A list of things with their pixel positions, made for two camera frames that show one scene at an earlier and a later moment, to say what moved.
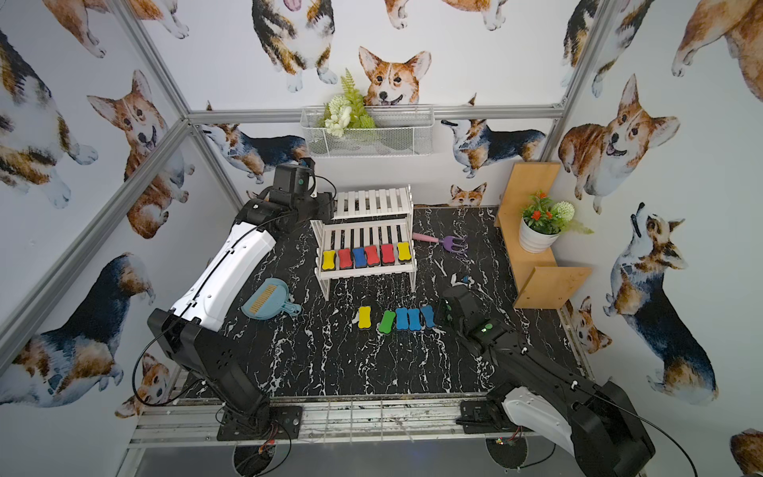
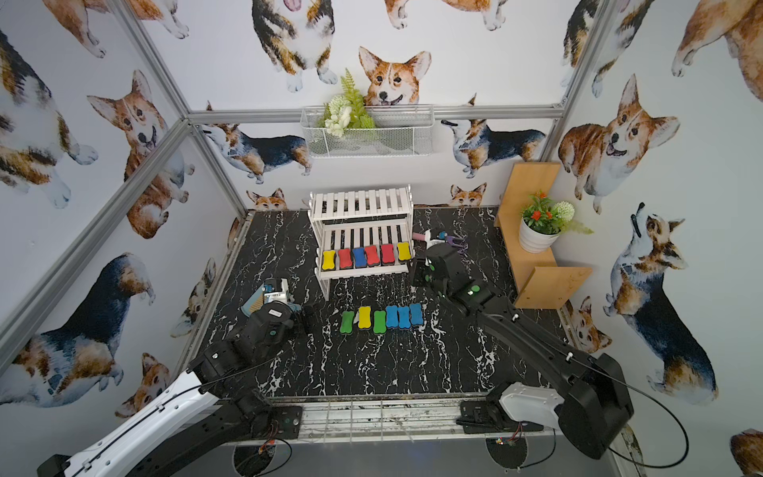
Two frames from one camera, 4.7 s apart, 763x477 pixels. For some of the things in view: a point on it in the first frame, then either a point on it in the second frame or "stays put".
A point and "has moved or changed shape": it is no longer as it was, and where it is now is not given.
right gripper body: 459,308 -> 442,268
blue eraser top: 428,314 -> 416,314
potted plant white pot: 542,222 stays put
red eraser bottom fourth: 372,254 stays put
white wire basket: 343,131 stays put
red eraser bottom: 387,253 stays put
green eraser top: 386,323 has moved or changed shape
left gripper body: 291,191 -> 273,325
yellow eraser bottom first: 329,259 stays put
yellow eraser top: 365,317 stays put
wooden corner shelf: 525,226 stays put
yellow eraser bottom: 404,250 stays put
